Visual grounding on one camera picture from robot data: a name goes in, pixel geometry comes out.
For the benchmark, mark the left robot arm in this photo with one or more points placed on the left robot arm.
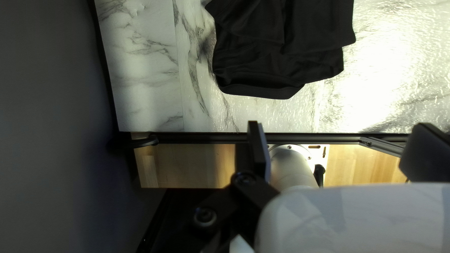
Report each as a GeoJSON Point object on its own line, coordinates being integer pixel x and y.
{"type": "Point", "coordinates": [293, 168]}

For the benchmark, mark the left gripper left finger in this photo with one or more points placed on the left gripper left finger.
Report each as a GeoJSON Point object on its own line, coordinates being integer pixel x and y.
{"type": "Point", "coordinates": [258, 154]}

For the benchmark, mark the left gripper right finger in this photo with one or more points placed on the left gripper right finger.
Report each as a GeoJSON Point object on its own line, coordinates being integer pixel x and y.
{"type": "Point", "coordinates": [429, 154]}

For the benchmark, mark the silver mounting plate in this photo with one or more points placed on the silver mounting plate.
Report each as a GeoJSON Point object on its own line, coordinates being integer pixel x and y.
{"type": "Point", "coordinates": [316, 151]}

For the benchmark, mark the black t-shirt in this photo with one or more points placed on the black t-shirt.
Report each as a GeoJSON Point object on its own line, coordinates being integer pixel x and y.
{"type": "Point", "coordinates": [281, 45]}

